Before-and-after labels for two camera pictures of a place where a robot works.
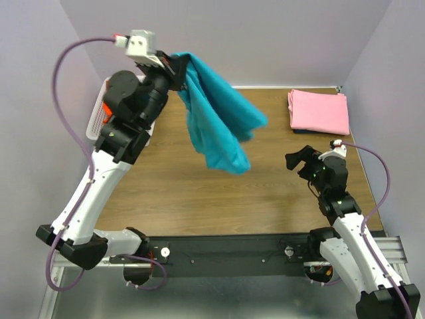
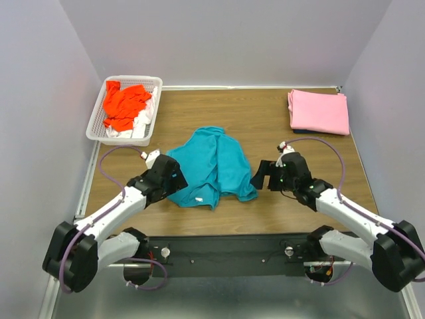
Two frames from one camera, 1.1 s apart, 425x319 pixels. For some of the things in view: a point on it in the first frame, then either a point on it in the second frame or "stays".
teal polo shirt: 219,122 to 214,166
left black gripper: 174,68 to 178,182
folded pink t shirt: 318,111 stays
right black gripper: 292,159 to 266,167
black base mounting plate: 223,256 stays
